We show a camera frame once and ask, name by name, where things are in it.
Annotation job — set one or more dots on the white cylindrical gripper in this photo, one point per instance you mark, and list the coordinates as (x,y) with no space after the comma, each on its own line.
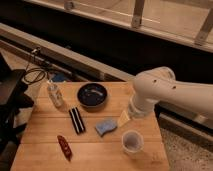
(137,108)

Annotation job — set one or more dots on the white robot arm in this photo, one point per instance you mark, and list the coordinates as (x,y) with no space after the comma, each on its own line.
(159,84)

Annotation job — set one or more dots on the blue object behind table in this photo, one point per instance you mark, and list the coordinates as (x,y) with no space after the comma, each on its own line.
(59,78)

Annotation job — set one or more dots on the dark blue ceramic bowl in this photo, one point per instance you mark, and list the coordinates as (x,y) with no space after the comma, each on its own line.
(92,95)

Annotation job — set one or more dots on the black chair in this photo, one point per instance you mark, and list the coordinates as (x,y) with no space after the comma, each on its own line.
(12,98)

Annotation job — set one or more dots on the black white striped block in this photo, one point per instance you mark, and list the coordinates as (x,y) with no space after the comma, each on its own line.
(77,120)

